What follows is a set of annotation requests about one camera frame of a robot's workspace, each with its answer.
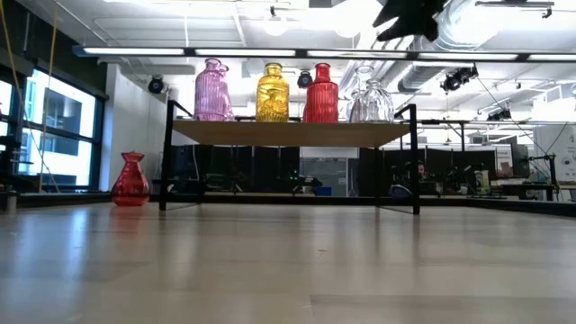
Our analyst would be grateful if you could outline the yellow extension cable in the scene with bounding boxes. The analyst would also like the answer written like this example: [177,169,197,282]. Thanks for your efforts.
[0,0,60,194]

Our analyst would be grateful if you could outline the black background monitor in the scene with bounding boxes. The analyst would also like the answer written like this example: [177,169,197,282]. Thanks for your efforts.
[510,143,532,179]

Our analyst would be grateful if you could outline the clear tall glass vase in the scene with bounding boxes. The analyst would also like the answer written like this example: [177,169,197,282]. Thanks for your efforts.
[345,65,375,123]

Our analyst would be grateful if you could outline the wooden shelf black frame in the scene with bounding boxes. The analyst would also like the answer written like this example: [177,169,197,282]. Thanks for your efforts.
[157,99,422,216]

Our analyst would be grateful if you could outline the pink ribbed glass vase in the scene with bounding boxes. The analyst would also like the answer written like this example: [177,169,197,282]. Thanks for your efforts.
[193,57,230,122]

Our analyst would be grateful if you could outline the silver ventilation duct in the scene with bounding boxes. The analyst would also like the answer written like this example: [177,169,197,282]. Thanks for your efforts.
[395,0,500,94]

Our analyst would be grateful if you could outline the large window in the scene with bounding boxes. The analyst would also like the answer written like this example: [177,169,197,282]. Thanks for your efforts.
[0,67,109,190]

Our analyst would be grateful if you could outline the red ribbed glass vase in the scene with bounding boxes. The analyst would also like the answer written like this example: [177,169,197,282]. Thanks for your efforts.
[302,62,340,124]

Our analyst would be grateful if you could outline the black ceiling rail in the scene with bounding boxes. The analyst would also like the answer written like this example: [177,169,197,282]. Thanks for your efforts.
[474,0,555,19]

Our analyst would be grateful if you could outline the person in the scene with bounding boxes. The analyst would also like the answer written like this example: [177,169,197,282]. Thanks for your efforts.
[413,160,431,185]

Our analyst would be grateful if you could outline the black partition wall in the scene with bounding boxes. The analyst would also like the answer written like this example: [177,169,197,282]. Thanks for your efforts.
[169,144,497,199]

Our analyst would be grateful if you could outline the red faceted glass vase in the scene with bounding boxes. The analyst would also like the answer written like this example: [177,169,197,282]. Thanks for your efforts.
[111,151,151,208]

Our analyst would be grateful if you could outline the black equipment rack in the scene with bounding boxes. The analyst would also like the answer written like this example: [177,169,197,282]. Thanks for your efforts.
[0,103,28,212]

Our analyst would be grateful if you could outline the blue round object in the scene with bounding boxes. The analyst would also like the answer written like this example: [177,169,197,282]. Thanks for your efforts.
[387,183,413,199]

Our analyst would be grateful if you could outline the clear bell glass vase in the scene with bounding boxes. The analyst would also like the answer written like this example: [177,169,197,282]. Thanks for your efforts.
[358,77,396,123]

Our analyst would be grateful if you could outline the green and white canister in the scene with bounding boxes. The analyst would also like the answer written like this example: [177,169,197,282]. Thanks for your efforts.
[474,168,491,195]

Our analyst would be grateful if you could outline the white poster board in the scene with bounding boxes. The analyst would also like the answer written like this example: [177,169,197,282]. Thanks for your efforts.
[533,125,576,184]

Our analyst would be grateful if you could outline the white round ceiling lamp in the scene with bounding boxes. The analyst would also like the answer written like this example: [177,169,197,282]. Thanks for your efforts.
[263,6,289,37]

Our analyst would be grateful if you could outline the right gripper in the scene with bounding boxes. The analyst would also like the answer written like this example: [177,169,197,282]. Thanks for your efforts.
[372,0,449,43]

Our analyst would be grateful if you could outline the long ceiling light fixture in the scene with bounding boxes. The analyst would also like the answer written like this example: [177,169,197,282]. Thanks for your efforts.
[71,44,576,63]

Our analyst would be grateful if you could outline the yellow glass vase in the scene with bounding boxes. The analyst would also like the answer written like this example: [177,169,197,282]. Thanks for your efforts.
[255,62,291,123]

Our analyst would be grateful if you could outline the background work table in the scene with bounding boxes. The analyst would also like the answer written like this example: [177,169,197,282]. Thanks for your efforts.
[490,179,562,203]

